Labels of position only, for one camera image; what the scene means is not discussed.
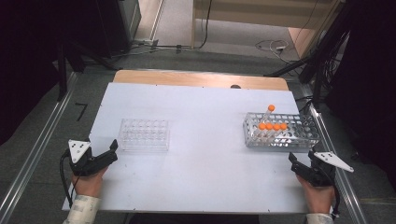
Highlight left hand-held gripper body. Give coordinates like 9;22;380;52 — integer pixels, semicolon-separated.
67;138;109;177

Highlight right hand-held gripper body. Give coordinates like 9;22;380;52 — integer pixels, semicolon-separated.
297;150;355;189

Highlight perforated metal tube rack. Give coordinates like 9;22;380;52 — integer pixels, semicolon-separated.
242;111;321;153

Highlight clear plastic tube rack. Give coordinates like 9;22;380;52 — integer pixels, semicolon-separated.
117;118;171;153

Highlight person's left hand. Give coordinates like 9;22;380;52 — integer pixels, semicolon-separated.
70;167;109;199

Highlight person's right hand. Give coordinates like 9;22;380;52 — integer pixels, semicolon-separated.
295;174;336;216

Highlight black metal stand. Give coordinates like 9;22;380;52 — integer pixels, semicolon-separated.
55;39;120;103
264;0;354;108

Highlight white board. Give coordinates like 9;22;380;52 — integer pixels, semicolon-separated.
61;82;334;216

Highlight dark curtain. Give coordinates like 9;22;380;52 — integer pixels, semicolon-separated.
0;0;104;147
323;0;396;183

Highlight wooden table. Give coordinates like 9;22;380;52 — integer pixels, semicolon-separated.
112;69;290;91

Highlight person's dark clothing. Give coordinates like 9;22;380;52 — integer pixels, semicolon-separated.
128;213;262;224

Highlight dark grey cabinet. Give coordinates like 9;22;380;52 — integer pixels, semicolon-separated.
96;0;142;59

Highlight light wooden furniture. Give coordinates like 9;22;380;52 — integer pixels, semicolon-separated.
191;0;344;59

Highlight left hand-held gripper cable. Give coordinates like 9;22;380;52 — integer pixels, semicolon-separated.
59;148;75;209

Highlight hand-held gripper cable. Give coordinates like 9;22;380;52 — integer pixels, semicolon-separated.
323;174;342;219
59;148;75;209

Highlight aluminium floor rail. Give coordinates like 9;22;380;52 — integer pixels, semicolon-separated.
300;83;369;224
0;72;78;224

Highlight right hand-held gripper cable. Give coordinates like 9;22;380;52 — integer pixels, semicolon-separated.
323;174;342;219

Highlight power strip with cables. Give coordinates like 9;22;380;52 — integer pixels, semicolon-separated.
129;38;193;54

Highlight white floor cable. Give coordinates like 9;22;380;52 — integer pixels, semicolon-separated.
255;38;292;64

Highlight black hanging cable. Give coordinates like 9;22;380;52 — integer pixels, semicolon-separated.
195;0;214;50

